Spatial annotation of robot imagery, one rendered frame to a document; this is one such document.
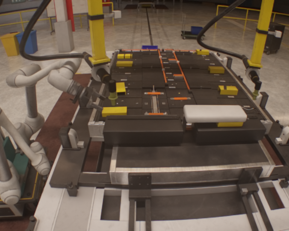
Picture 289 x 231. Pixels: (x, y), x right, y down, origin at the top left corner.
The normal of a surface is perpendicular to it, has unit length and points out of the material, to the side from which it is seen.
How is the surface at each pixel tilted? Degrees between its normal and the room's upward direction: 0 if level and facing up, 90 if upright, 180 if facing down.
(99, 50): 90
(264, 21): 90
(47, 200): 0
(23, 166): 0
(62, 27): 90
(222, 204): 0
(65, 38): 90
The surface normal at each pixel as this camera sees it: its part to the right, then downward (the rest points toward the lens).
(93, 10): 0.47, 0.51
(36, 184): 0.00, -0.82
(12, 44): 0.00, 0.62
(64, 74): 0.51, -0.32
